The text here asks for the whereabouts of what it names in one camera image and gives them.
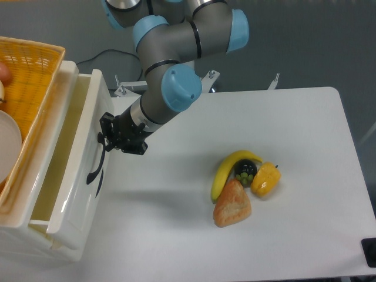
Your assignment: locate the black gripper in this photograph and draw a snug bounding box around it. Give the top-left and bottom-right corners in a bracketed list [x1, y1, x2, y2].
[97, 112, 148, 155]

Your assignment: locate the white top drawer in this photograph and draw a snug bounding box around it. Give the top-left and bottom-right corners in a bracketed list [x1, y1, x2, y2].
[30, 69, 113, 251]

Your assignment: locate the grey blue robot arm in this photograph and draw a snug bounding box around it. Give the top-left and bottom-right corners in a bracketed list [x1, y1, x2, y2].
[98, 1, 250, 155]

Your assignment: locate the white drawer cabinet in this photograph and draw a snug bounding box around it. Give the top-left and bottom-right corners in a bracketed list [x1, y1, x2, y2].
[0, 61, 89, 262]

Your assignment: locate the white plate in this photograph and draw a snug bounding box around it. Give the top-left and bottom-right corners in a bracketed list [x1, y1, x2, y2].
[0, 111, 22, 185]

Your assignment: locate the orange woven basket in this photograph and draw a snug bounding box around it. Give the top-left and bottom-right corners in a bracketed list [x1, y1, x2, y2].
[1, 36, 65, 213]

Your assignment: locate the red apple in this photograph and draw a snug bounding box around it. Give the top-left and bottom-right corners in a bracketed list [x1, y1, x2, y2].
[0, 62, 12, 85]

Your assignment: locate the yellow banana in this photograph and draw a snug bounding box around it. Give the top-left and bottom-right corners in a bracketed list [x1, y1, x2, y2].
[210, 150, 263, 203]

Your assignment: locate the dark purple eggplant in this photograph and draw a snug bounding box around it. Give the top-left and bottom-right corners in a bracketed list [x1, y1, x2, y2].
[234, 159, 257, 187]

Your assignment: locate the triangular bread piece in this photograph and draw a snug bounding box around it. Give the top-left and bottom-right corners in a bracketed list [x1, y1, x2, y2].
[213, 179, 251, 227]

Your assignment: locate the yellow bell pepper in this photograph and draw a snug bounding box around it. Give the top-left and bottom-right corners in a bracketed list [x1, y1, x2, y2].
[250, 162, 281, 197]

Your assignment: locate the black corner object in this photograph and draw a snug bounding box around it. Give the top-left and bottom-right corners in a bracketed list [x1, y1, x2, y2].
[361, 237, 376, 268]

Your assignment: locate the black drawer handle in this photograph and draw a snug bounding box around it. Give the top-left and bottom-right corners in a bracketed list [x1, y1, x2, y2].
[86, 133, 106, 198]

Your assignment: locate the metal table bracket left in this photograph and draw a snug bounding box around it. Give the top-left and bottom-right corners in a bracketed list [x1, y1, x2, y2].
[114, 75, 147, 97]

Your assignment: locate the metal table bracket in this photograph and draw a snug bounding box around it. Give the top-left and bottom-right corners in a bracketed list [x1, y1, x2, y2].
[201, 69, 220, 93]
[114, 75, 147, 97]
[268, 73, 280, 90]

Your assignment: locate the black cable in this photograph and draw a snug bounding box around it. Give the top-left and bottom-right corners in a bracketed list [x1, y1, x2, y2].
[75, 49, 144, 82]

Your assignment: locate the metal table bracket right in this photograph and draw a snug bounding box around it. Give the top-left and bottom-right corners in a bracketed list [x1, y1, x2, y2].
[268, 73, 280, 90]

